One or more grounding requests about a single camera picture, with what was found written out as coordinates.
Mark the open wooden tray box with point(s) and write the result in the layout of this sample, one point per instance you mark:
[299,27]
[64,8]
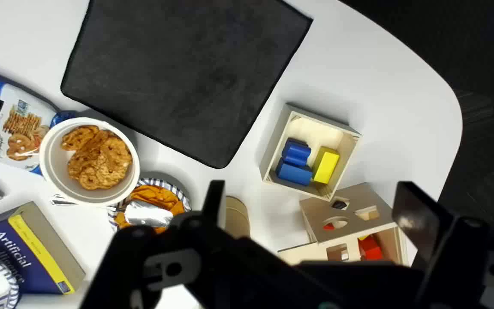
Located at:
[316,128]

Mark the blue wooden block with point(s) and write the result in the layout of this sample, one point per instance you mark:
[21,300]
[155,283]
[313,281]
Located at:
[294,173]
[297,149]

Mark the dark grey microfibre towel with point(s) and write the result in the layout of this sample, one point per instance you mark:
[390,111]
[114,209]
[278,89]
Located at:
[184,73]

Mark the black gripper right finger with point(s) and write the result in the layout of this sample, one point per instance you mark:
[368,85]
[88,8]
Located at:
[464,262]

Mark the white round bowl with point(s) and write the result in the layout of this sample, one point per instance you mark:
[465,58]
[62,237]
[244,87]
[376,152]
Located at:
[54,168]

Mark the round silver rimmed plate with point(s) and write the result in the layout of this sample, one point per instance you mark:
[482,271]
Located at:
[170,185]

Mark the red wooden block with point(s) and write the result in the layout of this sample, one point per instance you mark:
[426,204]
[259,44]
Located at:
[371,249]

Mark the silver wrapped snack piece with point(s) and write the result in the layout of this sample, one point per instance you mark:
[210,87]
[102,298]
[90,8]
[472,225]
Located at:
[146,214]

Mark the blue pretzel snack bag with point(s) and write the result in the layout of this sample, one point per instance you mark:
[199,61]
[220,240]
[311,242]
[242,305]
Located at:
[7,120]

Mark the blue yellow hardcover book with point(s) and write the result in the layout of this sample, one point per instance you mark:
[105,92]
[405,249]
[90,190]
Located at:
[30,250]

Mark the wooden shape sorter cube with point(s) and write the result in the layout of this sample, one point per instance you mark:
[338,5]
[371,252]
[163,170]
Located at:
[316,214]

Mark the yellow wooden block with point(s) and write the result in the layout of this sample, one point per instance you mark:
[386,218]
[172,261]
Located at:
[326,164]

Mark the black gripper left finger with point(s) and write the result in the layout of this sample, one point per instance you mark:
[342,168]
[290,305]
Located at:
[145,262]

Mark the pretzel crisps pile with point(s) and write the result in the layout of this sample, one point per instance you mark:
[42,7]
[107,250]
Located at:
[98,156]

